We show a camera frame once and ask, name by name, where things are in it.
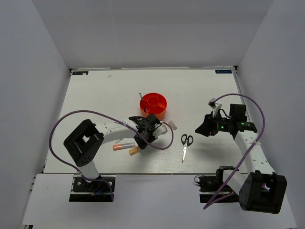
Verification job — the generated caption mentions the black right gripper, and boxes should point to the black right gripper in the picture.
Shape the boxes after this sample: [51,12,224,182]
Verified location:
[195,110,233,136]

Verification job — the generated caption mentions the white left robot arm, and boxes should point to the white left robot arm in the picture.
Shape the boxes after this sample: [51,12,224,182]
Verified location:
[63,114,167,190]

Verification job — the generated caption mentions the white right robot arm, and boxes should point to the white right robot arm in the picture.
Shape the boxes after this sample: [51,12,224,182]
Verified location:
[194,102,287,214]

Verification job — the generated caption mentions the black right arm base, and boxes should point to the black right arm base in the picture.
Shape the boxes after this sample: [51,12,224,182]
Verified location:
[194,166,238,203]

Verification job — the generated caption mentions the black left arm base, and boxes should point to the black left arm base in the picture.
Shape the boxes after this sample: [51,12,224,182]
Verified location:
[69,176,116,202]

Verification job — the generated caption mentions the orange round compartment container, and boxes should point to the orange round compartment container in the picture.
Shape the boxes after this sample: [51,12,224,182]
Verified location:
[139,93,167,121]

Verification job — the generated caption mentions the grey white eraser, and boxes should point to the grey white eraser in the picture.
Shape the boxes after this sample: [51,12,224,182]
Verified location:
[168,121,177,130]

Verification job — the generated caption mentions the right corner table label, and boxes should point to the right corner table label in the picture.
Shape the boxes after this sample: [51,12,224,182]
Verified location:
[215,69,232,74]

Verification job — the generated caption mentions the corner table label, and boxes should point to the corner table label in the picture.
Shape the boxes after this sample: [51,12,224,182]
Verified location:
[72,71,89,75]
[215,69,232,74]

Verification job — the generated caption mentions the left corner table label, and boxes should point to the left corner table label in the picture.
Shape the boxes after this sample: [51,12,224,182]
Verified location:
[72,71,89,75]

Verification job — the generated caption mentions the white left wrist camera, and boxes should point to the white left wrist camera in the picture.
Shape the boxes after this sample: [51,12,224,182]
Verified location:
[154,122,168,137]

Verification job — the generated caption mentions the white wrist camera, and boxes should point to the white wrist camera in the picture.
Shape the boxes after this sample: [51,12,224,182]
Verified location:
[208,98,222,117]
[154,122,168,137]

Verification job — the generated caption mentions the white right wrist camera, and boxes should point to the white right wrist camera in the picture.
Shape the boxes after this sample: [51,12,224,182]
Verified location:
[208,98,222,117]

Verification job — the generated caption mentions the black handled scissors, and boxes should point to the black handled scissors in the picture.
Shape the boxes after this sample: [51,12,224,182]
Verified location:
[181,134,193,163]

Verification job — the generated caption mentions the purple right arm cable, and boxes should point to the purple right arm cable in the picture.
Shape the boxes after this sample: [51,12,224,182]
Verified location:
[203,93,266,210]

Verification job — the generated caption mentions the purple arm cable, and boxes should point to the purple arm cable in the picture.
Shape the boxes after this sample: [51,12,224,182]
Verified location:
[203,93,266,210]
[49,110,174,201]

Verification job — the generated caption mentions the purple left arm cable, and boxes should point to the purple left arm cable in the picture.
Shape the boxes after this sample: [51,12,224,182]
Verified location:
[49,110,174,201]

